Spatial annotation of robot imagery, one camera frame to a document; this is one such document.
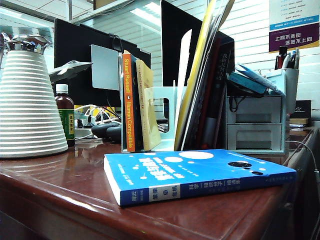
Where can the brown bottle green label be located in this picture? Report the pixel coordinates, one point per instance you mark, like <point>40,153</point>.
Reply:
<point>64,105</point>

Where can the blue pen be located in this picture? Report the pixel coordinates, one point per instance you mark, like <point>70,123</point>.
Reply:
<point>296,58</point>

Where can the white pen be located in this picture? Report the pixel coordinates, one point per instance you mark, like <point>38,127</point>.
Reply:
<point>288,61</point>

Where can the black computer mouse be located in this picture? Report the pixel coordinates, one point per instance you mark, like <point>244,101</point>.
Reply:
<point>107,131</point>

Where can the white pen holder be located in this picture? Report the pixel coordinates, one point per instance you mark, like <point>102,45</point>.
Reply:
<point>292,87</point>

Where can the black plug adapter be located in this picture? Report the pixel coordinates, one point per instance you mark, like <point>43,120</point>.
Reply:
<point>88,123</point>
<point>80,124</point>

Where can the silver monitor stand plate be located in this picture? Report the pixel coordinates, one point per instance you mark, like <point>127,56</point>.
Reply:
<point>105,67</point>

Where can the white organizer drawer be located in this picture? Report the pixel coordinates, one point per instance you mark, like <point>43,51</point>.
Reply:
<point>255,132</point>
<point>255,105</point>

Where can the white ribbed thermos jug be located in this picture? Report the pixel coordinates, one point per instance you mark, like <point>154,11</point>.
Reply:
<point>30,112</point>

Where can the black red marker pen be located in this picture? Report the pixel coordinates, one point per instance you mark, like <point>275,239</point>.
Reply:
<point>281,57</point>

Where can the thin yellow book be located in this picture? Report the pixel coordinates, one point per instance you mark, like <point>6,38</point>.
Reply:
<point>147,112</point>

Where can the dark book Chinese title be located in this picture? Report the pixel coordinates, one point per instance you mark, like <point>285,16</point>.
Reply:
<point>222,75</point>

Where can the black box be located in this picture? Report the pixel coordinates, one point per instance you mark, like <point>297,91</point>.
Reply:
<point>303,110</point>

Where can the black computer monitor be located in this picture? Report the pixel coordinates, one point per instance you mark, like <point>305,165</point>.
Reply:
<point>75,50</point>

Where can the orange spine Human Compatible book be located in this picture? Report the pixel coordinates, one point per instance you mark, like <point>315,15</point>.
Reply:
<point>128,100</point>

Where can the black monitor clip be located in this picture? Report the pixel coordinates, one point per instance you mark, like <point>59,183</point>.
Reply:
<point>116,42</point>

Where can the brown cardboard box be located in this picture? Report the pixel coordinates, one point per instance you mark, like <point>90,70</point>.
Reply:
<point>105,3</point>

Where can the white booklet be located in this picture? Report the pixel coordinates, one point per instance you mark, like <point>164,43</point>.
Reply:
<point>260,77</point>

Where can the white and purple poster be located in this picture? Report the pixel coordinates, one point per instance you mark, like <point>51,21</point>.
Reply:
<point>292,40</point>

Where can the white power strip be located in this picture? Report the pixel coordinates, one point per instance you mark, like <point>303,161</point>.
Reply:
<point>83,131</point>

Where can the tall black panel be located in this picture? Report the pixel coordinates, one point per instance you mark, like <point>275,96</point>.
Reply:
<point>172,37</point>

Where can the blue paperback book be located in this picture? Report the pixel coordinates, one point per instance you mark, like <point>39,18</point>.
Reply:
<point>175,175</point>

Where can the pale blue desk organizer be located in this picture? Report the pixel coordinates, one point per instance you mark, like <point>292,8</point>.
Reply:
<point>284,125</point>

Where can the tan box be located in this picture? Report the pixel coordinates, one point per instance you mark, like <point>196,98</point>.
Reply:
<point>300,121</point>

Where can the grey model airplane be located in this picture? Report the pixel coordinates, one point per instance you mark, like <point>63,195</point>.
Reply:
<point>67,68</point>

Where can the teal book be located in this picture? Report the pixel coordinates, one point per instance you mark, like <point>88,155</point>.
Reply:
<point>246,82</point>

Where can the loose paper sheets bundle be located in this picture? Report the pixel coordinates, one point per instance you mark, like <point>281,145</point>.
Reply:
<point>200,100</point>

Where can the white rounded bookend panel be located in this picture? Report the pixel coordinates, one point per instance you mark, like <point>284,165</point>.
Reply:
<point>186,55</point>

